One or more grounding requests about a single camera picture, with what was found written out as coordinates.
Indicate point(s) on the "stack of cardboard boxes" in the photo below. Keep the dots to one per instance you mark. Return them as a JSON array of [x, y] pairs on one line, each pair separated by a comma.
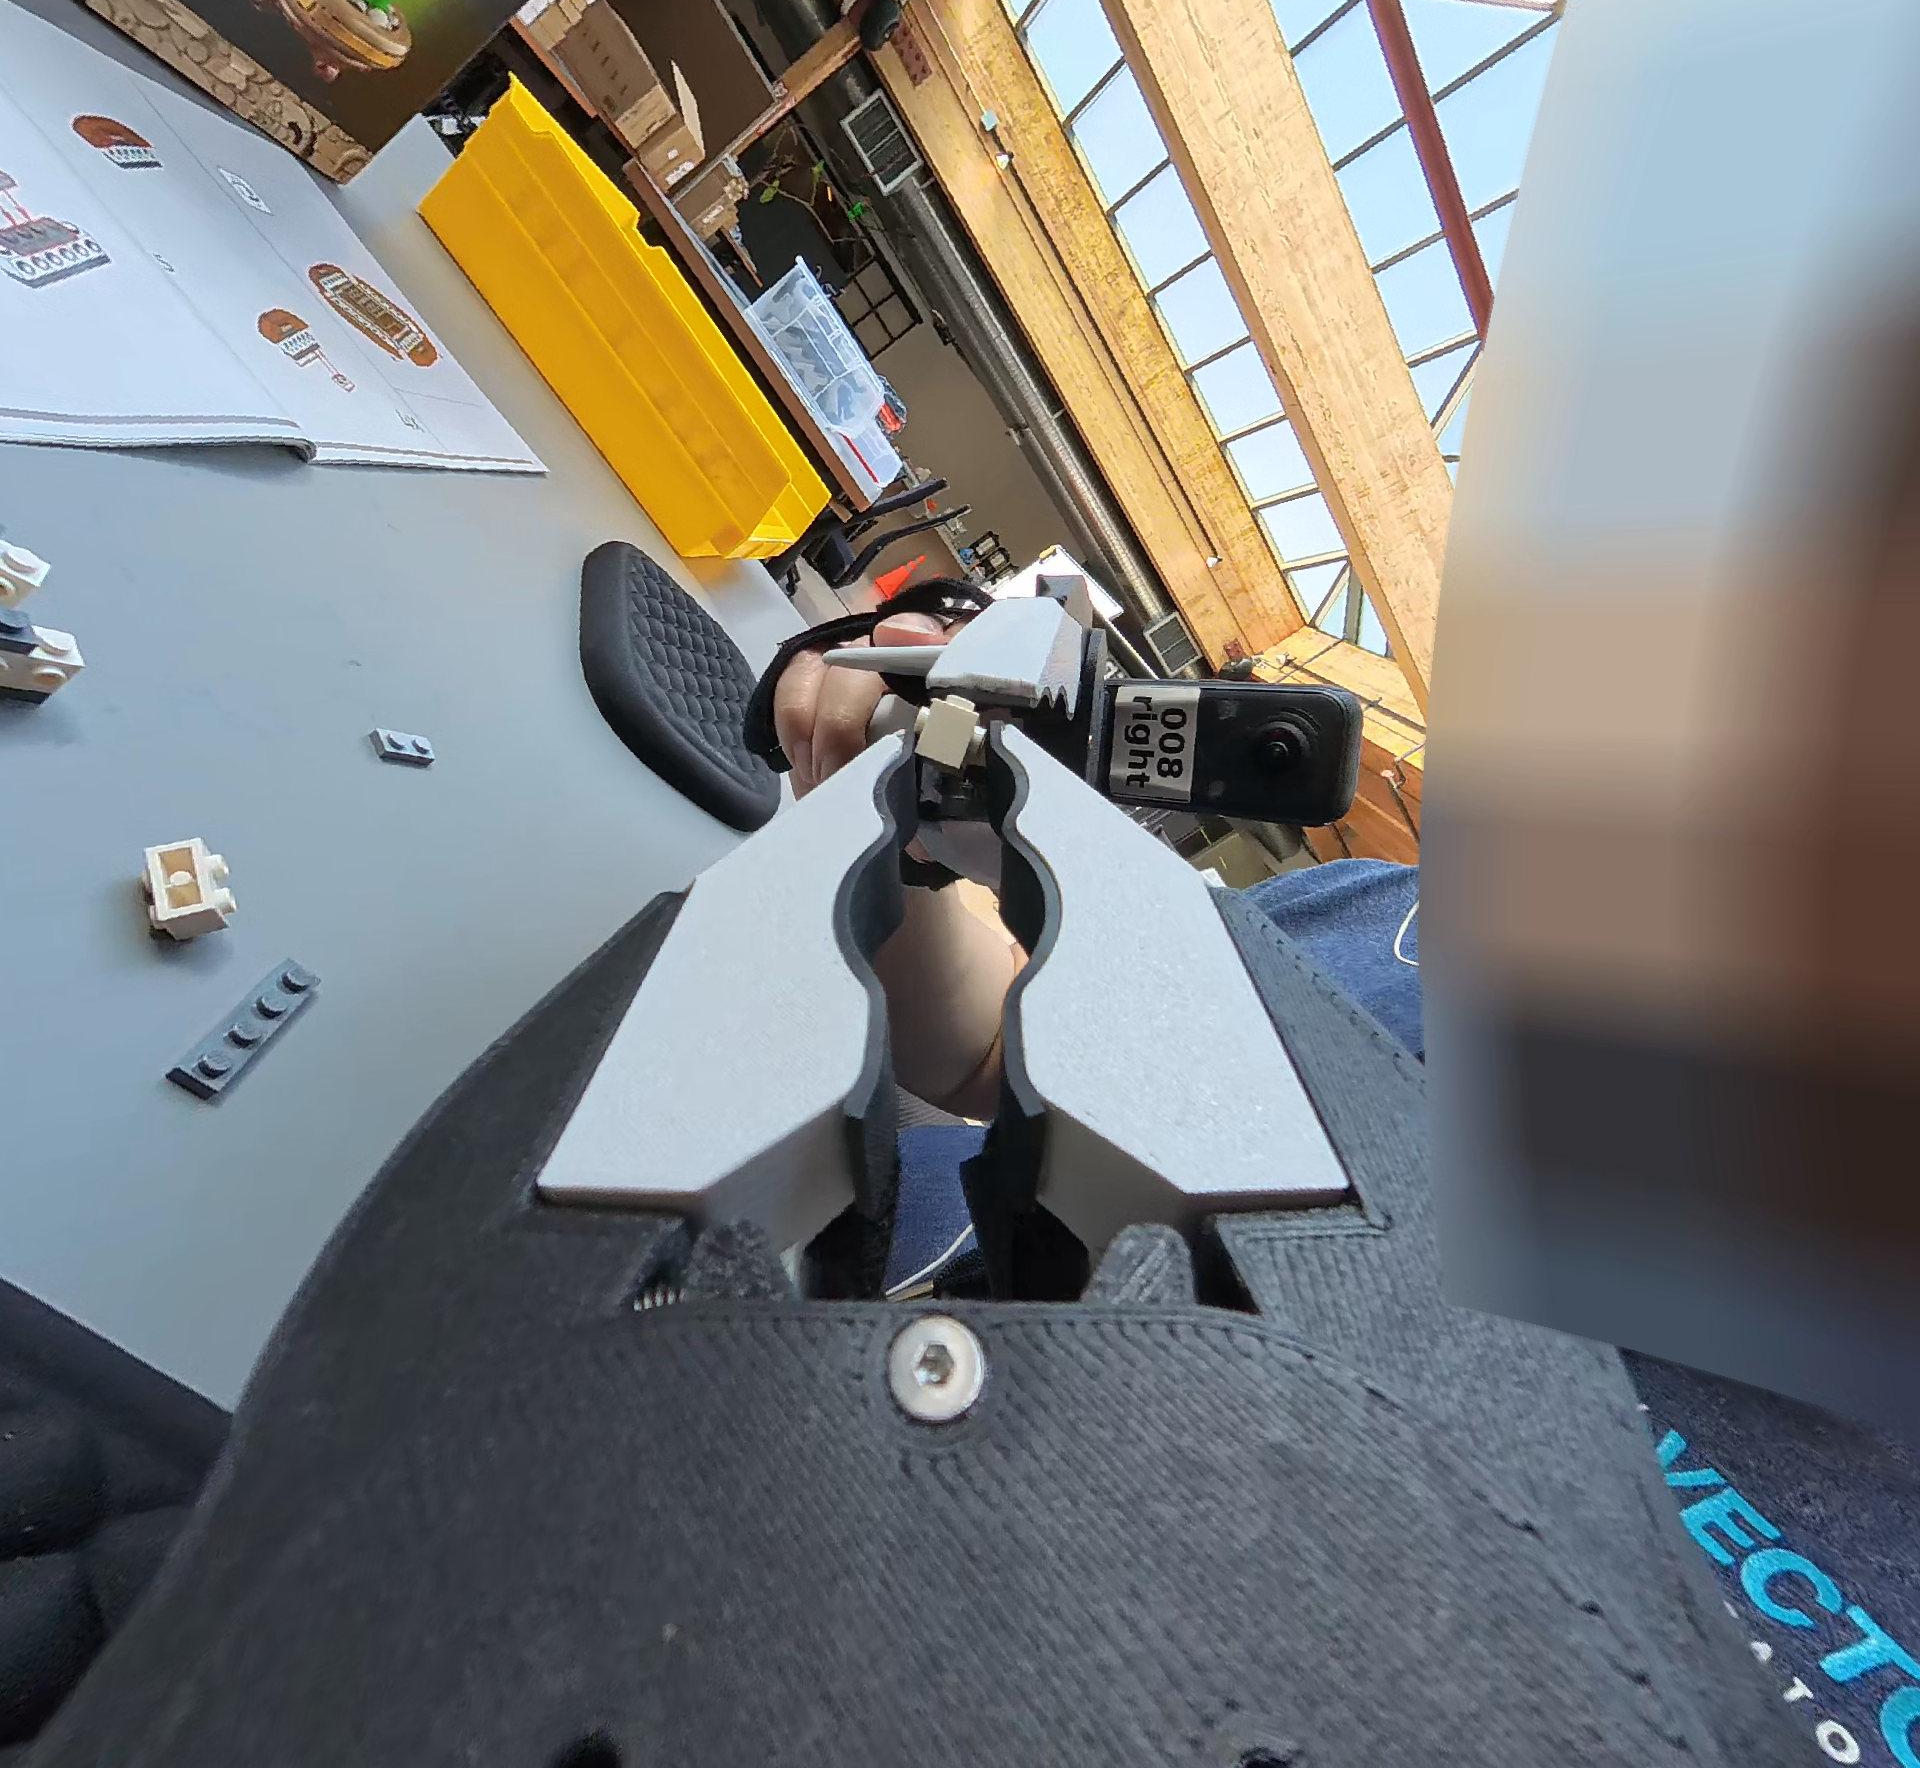
[[630, 103]]

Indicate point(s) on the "small white lego brick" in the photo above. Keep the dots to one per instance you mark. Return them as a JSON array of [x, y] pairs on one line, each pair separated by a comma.
[[945, 733], [186, 890]]

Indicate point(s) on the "person's right hand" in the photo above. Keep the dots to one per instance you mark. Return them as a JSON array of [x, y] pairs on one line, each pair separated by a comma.
[[828, 717]]

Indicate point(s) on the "black padded wrist rest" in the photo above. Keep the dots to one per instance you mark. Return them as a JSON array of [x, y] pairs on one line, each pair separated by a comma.
[[75, 1500], [675, 672]]

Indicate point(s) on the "person's right forearm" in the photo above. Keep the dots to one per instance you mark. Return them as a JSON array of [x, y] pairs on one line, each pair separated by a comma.
[[945, 1003]]

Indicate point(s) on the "small light grey lego plate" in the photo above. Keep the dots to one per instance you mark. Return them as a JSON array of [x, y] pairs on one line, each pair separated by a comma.
[[404, 745]]

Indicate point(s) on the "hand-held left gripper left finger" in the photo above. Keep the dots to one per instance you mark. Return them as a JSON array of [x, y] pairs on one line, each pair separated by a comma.
[[717, 1051]]

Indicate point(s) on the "person's navy sweatshirt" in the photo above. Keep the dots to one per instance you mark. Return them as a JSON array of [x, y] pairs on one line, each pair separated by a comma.
[[1801, 1573]]

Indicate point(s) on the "clear plastic storage box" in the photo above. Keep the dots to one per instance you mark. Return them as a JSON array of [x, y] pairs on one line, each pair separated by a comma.
[[819, 359]]

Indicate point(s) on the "yellow plastic bin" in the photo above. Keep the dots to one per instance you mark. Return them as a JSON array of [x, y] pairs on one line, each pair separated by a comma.
[[630, 328]]

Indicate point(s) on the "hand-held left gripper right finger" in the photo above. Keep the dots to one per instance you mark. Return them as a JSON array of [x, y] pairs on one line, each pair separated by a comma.
[[1168, 1051]]

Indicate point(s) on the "lego instruction booklet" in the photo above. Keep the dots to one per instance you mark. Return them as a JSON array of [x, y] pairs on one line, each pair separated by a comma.
[[180, 297]]

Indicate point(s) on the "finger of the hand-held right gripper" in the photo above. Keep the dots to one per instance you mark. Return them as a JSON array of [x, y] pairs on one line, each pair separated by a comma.
[[1012, 644], [895, 721]]

